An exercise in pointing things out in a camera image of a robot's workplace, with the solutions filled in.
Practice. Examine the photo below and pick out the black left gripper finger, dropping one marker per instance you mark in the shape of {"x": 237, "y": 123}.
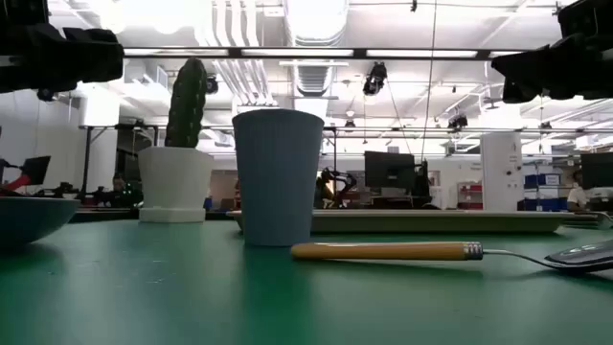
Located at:
{"x": 96, "y": 55}

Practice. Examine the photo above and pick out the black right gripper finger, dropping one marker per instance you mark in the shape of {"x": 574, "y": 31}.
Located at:
{"x": 519, "y": 94}
{"x": 536, "y": 64}

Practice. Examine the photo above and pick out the blue round plate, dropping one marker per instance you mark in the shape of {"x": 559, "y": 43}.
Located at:
{"x": 29, "y": 220}

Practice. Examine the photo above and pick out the blue ribbed cup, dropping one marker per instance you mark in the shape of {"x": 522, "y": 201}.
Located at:
{"x": 278, "y": 177}

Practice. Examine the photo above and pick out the black background robot arm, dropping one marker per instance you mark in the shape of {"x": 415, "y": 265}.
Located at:
{"x": 335, "y": 184}

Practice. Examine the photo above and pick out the beige rectangular tray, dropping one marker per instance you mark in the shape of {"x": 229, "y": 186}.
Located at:
{"x": 431, "y": 221}

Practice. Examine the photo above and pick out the white square column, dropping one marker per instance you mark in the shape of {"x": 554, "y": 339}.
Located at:
{"x": 500, "y": 172}

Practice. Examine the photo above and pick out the blue storage bins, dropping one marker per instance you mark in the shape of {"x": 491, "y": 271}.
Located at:
{"x": 546, "y": 191}

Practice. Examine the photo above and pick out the green cactus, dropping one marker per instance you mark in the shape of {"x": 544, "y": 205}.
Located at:
{"x": 187, "y": 105}

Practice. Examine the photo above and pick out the black computer monitor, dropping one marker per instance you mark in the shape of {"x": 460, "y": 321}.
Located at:
{"x": 597, "y": 170}
{"x": 389, "y": 170}
{"x": 36, "y": 169}

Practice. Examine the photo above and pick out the red storage shelf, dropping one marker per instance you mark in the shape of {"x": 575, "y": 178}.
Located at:
{"x": 470, "y": 195}

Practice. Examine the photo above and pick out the person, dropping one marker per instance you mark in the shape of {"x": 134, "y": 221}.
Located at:
{"x": 118, "y": 189}
{"x": 577, "y": 196}

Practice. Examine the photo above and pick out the white hexagonal plant pot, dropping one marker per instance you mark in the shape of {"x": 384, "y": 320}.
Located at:
{"x": 174, "y": 182}

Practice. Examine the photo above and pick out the green table mat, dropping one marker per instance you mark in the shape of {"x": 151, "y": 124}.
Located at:
{"x": 143, "y": 297}

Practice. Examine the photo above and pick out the black hanging ceiling camera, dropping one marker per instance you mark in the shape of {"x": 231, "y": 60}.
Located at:
{"x": 375, "y": 79}
{"x": 458, "y": 121}

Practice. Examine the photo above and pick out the black background workstation frame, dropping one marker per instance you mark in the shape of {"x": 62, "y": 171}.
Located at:
{"x": 87, "y": 158}

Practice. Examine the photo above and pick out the black aluminium rig frame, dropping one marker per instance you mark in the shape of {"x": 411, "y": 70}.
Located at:
{"x": 359, "y": 53}

